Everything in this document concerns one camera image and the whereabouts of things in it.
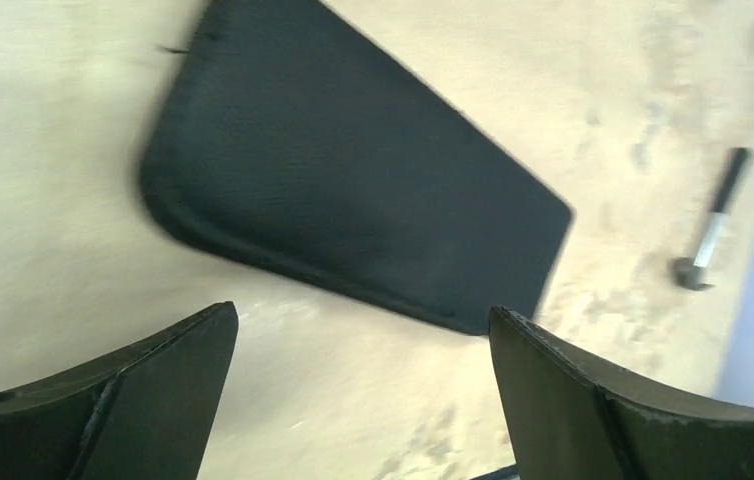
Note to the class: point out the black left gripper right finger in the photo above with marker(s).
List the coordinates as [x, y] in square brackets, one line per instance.
[574, 415]

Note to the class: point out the black zippered tool case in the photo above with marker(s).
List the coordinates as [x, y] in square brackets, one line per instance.
[292, 143]

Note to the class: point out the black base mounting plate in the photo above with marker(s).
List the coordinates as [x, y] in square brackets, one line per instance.
[509, 472]

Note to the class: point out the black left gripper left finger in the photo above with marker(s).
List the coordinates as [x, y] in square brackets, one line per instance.
[144, 411]

